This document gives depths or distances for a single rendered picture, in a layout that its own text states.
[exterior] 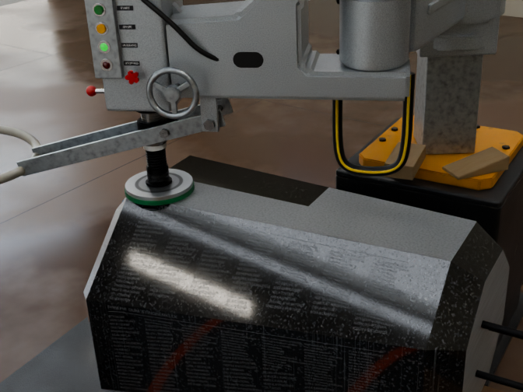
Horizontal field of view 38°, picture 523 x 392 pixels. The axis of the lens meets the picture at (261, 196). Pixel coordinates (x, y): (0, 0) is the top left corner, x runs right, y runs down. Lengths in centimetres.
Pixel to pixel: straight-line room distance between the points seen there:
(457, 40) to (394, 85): 58
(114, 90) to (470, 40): 117
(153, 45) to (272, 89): 34
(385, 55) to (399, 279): 59
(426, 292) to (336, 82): 60
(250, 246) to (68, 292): 156
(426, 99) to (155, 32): 105
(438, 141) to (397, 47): 78
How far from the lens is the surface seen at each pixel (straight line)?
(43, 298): 360
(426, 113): 276
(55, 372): 311
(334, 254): 210
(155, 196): 234
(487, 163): 269
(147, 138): 231
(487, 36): 268
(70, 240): 402
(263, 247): 217
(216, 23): 210
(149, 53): 216
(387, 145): 289
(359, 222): 220
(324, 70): 212
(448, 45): 264
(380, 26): 206
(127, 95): 222
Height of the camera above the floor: 189
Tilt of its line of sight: 26 degrees down
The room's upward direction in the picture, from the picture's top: 3 degrees counter-clockwise
